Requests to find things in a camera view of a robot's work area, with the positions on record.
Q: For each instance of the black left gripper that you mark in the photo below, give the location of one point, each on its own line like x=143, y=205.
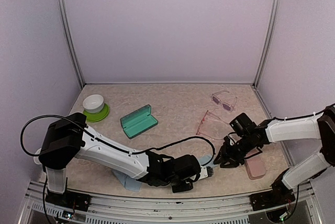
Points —
x=179, y=189

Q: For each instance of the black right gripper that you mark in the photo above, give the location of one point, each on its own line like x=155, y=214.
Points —
x=225, y=152

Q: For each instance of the square light blue cloth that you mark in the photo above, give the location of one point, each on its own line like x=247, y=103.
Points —
x=207, y=160

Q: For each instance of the red lens pink sunglasses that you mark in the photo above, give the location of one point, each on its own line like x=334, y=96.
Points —
x=213, y=127

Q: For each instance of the grey-blue glasses case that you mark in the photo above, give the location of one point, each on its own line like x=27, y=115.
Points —
x=138, y=121

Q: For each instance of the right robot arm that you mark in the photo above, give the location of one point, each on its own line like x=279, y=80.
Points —
x=319, y=126

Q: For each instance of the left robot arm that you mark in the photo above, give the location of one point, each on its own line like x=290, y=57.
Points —
x=71, y=137

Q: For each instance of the purple lens pink sunglasses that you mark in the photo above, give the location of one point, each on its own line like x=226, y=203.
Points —
x=224, y=99

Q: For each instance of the pink glasses case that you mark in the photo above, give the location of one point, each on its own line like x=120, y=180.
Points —
x=254, y=165

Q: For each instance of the folded light blue cloth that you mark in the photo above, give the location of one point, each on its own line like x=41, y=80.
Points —
x=127, y=182

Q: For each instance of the green plate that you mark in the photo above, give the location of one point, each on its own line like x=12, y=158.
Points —
x=98, y=116

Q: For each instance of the white bowl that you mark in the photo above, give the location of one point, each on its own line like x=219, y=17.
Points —
x=94, y=103

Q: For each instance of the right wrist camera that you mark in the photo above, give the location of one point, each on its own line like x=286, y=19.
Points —
x=230, y=141

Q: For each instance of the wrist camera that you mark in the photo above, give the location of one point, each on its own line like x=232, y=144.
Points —
x=230, y=141
x=206, y=171

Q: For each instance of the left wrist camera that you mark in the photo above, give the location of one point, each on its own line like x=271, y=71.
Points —
x=206, y=171

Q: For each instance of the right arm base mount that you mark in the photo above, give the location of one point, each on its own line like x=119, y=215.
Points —
x=278, y=195

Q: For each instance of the front aluminium rail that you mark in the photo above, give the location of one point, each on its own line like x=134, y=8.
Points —
x=112, y=208

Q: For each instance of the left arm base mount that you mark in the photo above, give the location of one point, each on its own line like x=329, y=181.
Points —
x=69, y=199

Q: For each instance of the right aluminium corner post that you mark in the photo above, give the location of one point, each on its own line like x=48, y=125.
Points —
x=267, y=43

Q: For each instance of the aluminium corner post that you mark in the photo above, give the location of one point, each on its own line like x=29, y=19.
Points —
x=70, y=43
x=267, y=43

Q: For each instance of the left aluminium corner post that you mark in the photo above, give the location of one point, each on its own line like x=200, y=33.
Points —
x=70, y=43

